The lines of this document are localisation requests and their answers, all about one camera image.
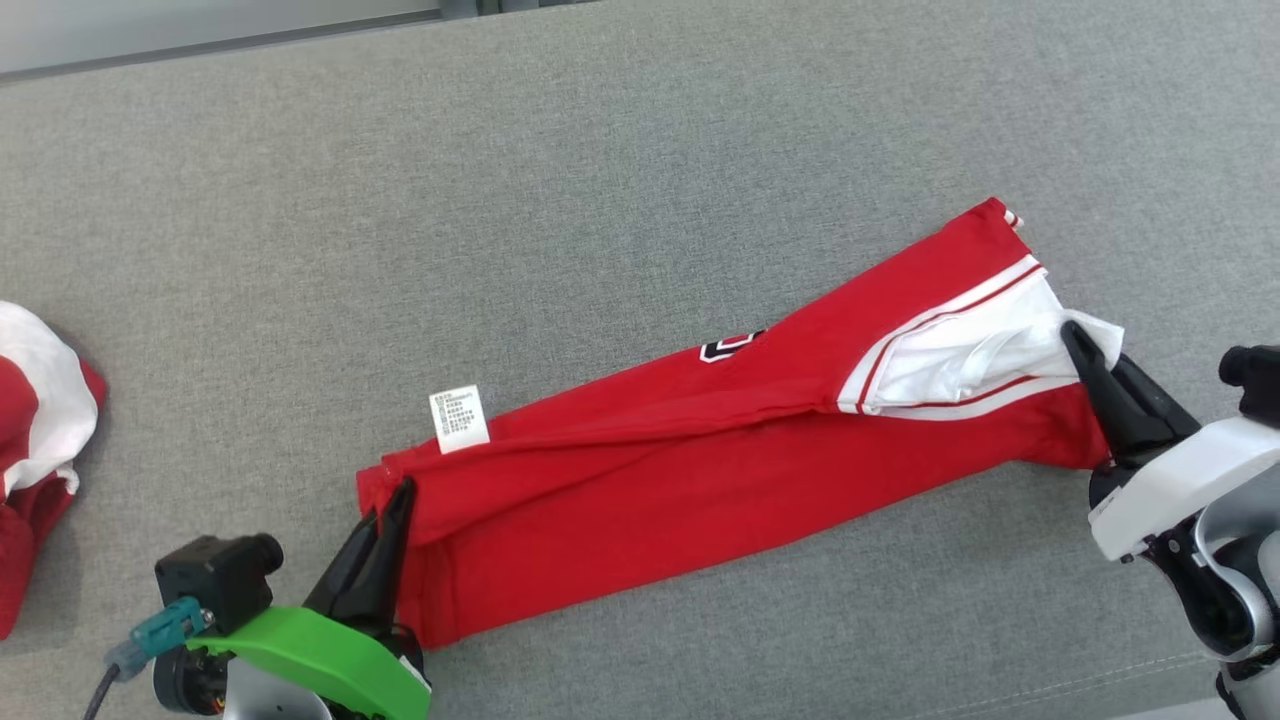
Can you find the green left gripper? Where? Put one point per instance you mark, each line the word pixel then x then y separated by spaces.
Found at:
pixel 330 655

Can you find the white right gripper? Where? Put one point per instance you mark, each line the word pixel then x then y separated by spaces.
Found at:
pixel 1170 490

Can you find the red shirt with white sleeves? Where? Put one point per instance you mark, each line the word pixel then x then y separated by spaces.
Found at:
pixel 650 500

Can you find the red shorts with white stripes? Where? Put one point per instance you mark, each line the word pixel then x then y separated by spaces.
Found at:
pixel 50 400

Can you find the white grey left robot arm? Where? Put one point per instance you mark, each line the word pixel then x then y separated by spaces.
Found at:
pixel 270 700

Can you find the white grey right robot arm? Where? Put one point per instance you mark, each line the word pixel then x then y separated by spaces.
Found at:
pixel 1240 600

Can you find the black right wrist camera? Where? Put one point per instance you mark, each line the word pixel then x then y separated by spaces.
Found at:
pixel 1255 385

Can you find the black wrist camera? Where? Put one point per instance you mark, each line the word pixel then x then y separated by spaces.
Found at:
pixel 215 580
pixel 1255 385

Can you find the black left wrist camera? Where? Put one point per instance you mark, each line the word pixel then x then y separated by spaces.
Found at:
pixel 215 580

